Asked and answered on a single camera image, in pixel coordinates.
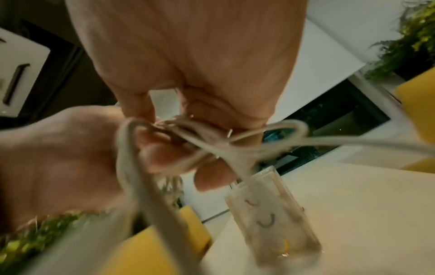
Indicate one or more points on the dark glass window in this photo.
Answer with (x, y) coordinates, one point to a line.
(343, 115)

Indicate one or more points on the white ceiling vent panel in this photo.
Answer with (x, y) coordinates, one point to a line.
(20, 67)

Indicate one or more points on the yellow bench seat cushion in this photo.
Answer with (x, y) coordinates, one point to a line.
(423, 165)

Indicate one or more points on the right yellow bench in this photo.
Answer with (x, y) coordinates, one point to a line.
(418, 102)

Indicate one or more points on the person's left hand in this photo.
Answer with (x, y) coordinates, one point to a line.
(61, 161)

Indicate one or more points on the green leafy plant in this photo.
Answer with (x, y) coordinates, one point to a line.
(411, 43)
(37, 236)

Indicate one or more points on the person's right hand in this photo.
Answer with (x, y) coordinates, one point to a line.
(204, 48)

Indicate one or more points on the yellow bench backrest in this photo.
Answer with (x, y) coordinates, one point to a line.
(146, 255)

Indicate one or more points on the clear plastic drawer organizer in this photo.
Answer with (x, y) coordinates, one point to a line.
(272, 228)

